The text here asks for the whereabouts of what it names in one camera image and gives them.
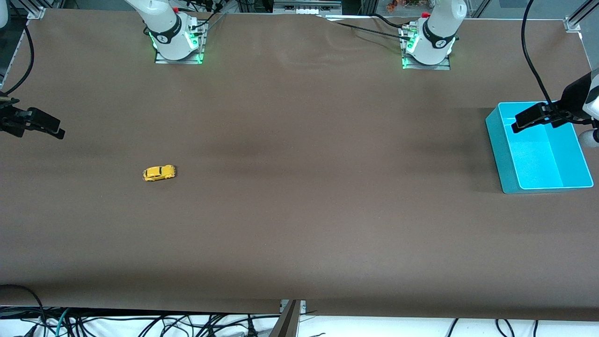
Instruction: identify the cyan plastic bin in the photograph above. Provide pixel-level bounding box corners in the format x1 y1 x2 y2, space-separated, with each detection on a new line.
485 102 594 194

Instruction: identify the black base cable bundle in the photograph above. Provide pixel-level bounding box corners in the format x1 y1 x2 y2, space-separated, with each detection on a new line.
180 0 228 29

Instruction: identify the grey metal table edge bracket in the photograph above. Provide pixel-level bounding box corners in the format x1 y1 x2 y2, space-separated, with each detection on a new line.
269 300 307 337

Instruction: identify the aluminium frame corner post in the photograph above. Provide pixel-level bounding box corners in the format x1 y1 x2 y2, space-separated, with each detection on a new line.
564 0 599 33

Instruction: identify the long black cable on cover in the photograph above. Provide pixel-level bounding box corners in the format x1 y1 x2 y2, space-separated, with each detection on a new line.
323 18 412 42

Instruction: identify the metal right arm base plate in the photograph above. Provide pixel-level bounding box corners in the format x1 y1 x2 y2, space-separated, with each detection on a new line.
154 21 205 65

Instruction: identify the teal cable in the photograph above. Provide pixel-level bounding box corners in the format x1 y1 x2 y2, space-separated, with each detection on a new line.
55 308 72 337

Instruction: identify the large table cover sheet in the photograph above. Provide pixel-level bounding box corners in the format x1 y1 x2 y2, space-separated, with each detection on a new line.
0 8 599 322

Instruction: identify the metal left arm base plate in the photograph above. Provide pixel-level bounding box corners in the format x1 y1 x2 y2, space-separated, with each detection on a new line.
402 26 451 71

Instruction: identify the short black cable on cover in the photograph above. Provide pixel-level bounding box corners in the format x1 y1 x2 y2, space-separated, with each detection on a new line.
372 13 410 29

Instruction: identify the black left arm hanging cable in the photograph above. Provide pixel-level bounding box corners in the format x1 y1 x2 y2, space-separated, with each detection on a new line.
521 0 562 113

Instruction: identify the thick black looped cable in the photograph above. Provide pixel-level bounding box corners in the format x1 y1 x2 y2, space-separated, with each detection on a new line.
0 284 47 330

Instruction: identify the grey network switch box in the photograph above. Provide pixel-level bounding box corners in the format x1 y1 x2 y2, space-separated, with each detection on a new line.
274 0 343 15

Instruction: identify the yellow toy beetle car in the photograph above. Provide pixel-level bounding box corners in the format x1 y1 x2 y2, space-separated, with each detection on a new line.
142 165 176 182

